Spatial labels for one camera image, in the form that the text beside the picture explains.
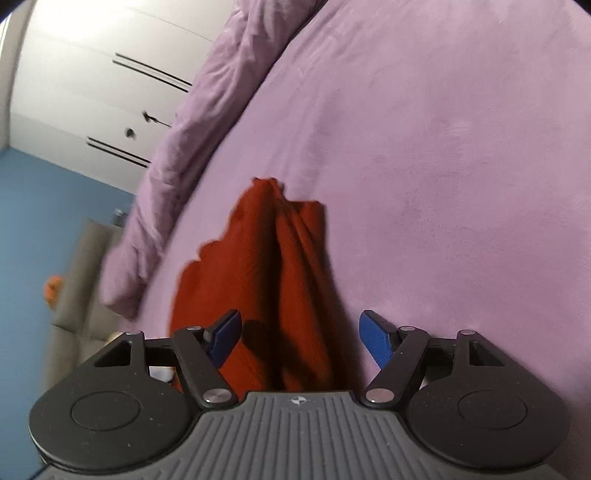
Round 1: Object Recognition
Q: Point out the lilac duvet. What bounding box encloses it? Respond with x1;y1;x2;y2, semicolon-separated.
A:
99;0;326;320

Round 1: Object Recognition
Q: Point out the rust red sweater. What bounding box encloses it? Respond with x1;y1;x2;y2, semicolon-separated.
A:
168;176;352;398

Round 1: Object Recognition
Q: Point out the white wardrobe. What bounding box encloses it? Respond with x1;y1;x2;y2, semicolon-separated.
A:
0;0;243;195

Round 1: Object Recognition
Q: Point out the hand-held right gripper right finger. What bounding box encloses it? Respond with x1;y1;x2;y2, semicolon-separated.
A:
358;310;504;408

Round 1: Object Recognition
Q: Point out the grey sofa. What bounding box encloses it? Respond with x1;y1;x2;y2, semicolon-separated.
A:
45;217;134;393

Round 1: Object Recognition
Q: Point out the bed with purple sheet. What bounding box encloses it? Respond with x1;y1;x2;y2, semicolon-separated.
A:
139;0;591;416

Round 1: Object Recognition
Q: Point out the orange soft toy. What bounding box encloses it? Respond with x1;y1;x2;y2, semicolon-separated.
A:
43;275;64;306

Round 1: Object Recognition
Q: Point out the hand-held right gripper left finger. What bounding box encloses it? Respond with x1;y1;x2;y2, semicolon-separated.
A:
92;309;243;409

